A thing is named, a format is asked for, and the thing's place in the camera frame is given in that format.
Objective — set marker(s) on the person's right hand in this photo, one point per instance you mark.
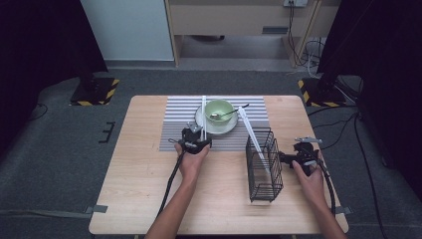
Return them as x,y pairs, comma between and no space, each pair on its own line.
312,186

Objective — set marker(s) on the black stand base striped edge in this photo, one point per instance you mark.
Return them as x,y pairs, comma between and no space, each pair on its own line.
94,91
320,94

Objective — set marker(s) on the black curtain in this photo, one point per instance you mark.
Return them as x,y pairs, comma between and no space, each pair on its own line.
40,49
381,49

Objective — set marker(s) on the wooden desk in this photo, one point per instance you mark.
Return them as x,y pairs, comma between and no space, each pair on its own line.
232,16

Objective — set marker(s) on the white chopstick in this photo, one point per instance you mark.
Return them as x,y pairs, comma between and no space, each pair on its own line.
249,127
204,113

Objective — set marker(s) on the green bowl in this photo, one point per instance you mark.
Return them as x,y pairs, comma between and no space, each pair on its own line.
220,108

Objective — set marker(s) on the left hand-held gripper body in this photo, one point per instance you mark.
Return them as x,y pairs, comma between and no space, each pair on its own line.
192,143

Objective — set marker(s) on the wall socket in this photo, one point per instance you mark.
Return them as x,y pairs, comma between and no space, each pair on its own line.
295,3

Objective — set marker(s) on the metal spoon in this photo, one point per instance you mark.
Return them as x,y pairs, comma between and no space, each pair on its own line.
229,113

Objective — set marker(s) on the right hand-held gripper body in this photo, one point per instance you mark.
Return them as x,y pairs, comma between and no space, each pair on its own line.
305,154

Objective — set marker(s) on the person's left hand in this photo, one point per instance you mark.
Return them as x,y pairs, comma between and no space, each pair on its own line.
190,164

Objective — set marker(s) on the grey striped placemat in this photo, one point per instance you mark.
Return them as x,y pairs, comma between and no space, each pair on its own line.
179,132

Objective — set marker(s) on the white panel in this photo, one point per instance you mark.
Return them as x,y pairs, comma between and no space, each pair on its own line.
129,30

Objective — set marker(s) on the white plate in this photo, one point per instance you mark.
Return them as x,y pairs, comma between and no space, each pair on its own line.
215,128

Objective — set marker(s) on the grey tape piece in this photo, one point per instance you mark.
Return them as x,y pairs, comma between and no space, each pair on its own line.
98,209
343,210

